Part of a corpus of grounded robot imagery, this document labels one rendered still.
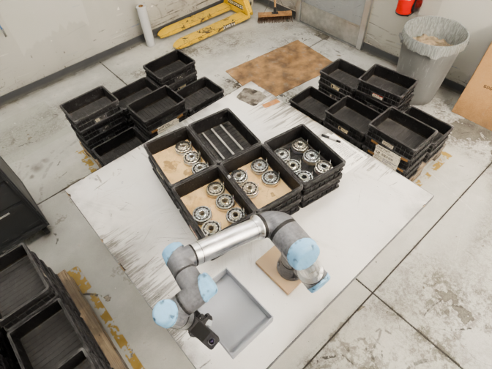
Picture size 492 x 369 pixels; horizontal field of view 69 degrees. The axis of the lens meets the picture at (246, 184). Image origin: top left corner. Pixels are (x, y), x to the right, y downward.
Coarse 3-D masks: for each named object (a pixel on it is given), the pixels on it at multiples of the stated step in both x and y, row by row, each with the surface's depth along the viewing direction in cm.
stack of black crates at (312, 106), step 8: (312, 88) 332; (296, 96) 325; (304, 96) 334; (312, 96) 338; (320, 96) 330; (328, 96) 323; (296, 104) 317; (304, 104) 333; (312, 104) 333; (320, 104) 332; (328, 104) 328; (304, 112) 317; (312, 112) 325; (320, 112) 325; (320, 120) 304
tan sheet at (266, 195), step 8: (240, 168) 212; (248, 168) 212; (248, 176) 208; (256, 176) 207; (280, 184) 203; (264, 192) 200; (272, 192) 200; (280, 192) 200; (288, 192) 199; (256, 200) 197; (264, 200) 197; (272, 200) 196
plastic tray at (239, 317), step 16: (224, 272) 145; (224, 288) 143; (240, 288) 143; (208, 304) 140; (224, 304) 139; (240, 304) 139; (256, 304) 138; (224, 320) 135; (240, 320) 135; (256, 320) 135; (272, 320) 134; (224, 336) 132; (240, 336) 132; (256, 336) 131
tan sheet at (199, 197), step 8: (192, 192) 202; (200, 192) 202; (184, 200) 199; (192, 200) 199; (200, 200) 198; (208, 200) 198; (192, 208) 195; (216, 208) 195; (216, 216) 191; (224, 216) 191; (224, 224) 188
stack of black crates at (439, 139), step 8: (408, 112) 312; (416, 112) 309; (424, 112) 303; (424, 120) 307; (432, 120) 301; (440, 120) 296; (440, 128) 300; (448, 128) 294; (440, 136) 299; (448, 136) 299; (432, 144) 281; (440, 144) 294; (432, 152) 289; (424, 160) 297
